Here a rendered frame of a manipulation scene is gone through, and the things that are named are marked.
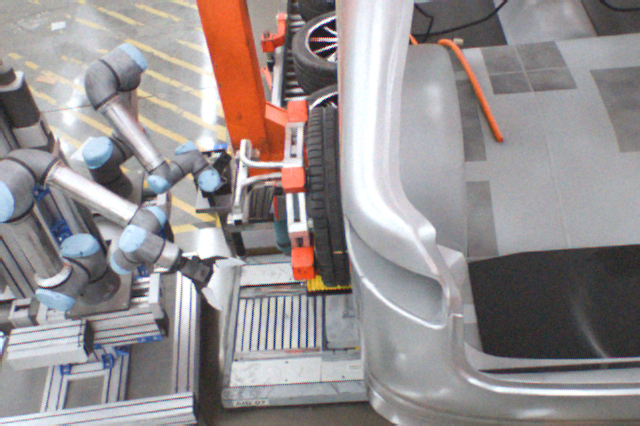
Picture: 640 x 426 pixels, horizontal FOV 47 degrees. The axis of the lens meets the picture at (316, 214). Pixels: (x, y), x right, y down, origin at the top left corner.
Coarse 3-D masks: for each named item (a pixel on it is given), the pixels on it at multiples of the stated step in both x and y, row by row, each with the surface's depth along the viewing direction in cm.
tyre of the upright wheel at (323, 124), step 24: (312, 120) 250; (336, 120) 248; (312, 144) 242; (336, 144) 241; (312, 168) 238; (336, 168) 238; (312, 192) 237; (336, 192) 236; (312, 216) 239; (336, 216) 237; (336, 240) 240; (336, 264) 246
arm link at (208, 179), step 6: (210, 168) 258; (198, 174) 256; (204, 174) 255; (210, 174) 255; (216, 174) 256; (198, 180) 256; (204, 180) 255; (210, 180) 255; (216, 180) 256; (204, 186) 255; (210, 186) 256; (216, 186) 256
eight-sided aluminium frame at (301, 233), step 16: (288, 128) 257; (304, 128) 259; (288, 144) 251; (288, 160) 245; (304, 192) 245; (288, 208) 244; (304, 208) 243; (288, 224) 243; (304, 224) 243; (304, 240) 246
